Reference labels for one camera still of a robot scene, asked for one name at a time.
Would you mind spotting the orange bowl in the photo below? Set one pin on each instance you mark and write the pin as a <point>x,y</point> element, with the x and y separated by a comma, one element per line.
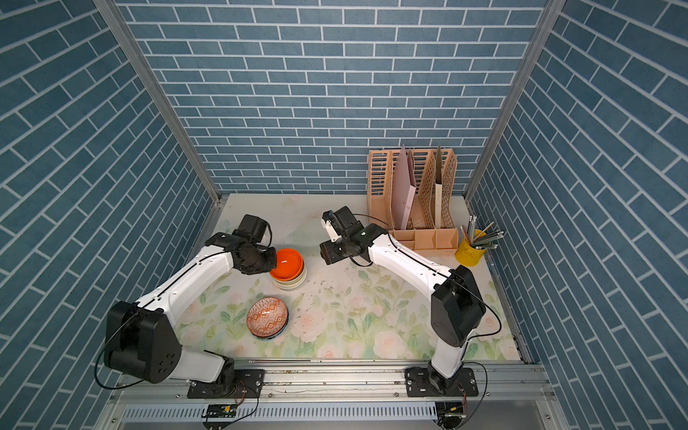
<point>290,265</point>

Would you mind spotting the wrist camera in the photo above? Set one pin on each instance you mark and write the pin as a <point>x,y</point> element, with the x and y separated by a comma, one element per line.
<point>252,228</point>
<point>340,224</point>

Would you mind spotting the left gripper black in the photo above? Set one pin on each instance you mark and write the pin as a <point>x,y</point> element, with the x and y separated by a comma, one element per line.
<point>270,265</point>

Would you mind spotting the green circuit board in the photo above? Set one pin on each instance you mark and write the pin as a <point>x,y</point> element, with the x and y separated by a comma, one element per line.
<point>220,411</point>

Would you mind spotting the pens bundle in cup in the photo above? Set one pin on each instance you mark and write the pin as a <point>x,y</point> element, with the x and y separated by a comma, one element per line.
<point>480,239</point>

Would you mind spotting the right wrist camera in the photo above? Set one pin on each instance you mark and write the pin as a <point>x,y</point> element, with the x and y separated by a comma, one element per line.
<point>340,224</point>

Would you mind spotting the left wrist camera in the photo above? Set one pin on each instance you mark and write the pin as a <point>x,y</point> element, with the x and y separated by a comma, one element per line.
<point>252,228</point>

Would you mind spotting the yellow pen cup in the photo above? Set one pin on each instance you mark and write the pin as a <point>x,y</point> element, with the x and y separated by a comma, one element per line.
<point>466,254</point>

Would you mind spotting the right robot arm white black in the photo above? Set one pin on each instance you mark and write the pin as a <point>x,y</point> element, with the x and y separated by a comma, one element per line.
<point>456,304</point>

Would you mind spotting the white bowl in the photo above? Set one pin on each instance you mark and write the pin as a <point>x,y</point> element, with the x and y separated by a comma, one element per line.
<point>287,286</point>

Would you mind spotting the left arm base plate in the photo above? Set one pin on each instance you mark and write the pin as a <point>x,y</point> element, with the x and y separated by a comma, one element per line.
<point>247,382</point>

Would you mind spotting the light green bowl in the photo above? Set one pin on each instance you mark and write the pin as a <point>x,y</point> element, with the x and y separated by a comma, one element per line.
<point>301,276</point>

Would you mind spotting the pink folder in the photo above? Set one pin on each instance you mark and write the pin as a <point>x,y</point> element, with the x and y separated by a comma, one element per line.
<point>403,189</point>

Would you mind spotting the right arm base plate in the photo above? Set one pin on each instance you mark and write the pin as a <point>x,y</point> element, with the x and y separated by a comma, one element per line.
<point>426,382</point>

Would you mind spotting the red patterned bowl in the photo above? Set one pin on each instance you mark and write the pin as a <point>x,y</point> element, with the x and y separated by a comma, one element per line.
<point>267,318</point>

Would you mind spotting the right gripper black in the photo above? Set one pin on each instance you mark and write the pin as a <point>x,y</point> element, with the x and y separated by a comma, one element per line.
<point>329,253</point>

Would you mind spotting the peach plastic file organizer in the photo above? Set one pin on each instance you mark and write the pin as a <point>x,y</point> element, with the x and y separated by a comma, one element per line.
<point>431,230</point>

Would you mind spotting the aluminium mounting rail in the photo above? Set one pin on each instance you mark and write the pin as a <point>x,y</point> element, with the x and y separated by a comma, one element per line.
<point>298,380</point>

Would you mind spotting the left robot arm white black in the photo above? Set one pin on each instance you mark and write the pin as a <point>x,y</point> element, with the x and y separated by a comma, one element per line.
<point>140,339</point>

